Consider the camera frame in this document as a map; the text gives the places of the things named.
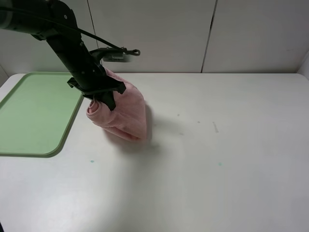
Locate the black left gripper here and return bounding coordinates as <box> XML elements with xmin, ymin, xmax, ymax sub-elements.
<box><xmin>0</xmin><ymin>0</ymin><xmax>126</xmax><ymax>111</ymax></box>

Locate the pink fluffy towel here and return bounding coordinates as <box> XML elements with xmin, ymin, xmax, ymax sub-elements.
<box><xmin>86</xmin><ymin>69</ymin><xmax>147</xmax><ymax>141</ymax></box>

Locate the green plastic tray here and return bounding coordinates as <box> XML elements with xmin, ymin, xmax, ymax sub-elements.
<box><xmin>0</xmin><ymin>72</ymin><xmax>83</xmax><ymax>158</ymax></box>

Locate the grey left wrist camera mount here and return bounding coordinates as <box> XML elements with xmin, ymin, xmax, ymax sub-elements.
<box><xmin>90</xmin><ymin>47</ymin><xmax>140</xmax><ymax>63</ymax></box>

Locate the black left camera cable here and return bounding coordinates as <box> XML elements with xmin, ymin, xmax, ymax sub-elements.
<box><xmin>0</xmin><ymin>6</ymin><xmax>121</xmax><ymax>50</ymax></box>

